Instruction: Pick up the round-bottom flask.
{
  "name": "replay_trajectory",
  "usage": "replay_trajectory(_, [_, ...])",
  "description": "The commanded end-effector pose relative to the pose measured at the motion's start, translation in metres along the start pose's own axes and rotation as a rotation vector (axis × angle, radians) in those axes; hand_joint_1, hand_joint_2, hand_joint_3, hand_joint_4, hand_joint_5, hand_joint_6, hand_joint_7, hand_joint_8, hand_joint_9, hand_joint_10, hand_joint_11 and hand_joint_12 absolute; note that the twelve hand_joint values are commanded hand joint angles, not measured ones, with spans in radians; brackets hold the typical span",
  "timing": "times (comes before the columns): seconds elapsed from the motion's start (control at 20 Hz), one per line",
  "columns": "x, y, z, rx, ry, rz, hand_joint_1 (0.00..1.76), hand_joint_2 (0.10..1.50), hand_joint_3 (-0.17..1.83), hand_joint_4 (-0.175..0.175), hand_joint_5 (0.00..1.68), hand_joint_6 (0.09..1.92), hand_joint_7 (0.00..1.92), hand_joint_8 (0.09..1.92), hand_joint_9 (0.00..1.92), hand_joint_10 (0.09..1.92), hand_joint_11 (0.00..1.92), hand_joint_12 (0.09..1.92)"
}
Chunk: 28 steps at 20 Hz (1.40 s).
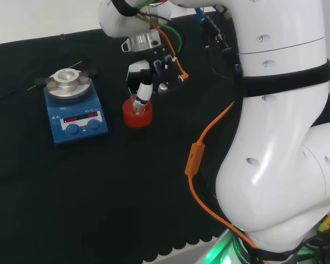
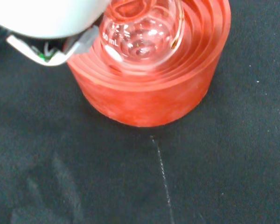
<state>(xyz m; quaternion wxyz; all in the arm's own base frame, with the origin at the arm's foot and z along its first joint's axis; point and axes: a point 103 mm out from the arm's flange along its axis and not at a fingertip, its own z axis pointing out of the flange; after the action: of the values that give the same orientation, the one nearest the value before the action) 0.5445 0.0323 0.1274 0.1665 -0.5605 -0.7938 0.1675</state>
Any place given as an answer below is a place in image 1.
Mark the pale base board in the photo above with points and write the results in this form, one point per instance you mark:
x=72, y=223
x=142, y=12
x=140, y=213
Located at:
x=198, y=253

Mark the clear glass round-bottom flask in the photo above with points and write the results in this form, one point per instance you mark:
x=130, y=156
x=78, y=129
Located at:
x=138, y=110

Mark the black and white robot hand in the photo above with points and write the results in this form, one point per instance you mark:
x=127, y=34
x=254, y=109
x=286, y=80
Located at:
x=144, y=92

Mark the black bench cloth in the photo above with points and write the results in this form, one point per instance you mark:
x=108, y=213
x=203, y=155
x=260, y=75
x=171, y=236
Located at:
x=126, y=178

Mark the thin steel probe rod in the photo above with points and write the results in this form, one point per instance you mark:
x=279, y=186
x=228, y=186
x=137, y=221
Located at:
x=76, y=64

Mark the blue heater with steel plate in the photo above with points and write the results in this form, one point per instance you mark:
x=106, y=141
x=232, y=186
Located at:
x=77, y=134

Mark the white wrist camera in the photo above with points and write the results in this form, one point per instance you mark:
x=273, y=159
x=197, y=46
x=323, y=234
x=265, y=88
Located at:
x=125, y=45

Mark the orange-red round flask stand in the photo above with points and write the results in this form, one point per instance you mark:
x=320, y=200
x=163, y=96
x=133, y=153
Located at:
x=137, y=121

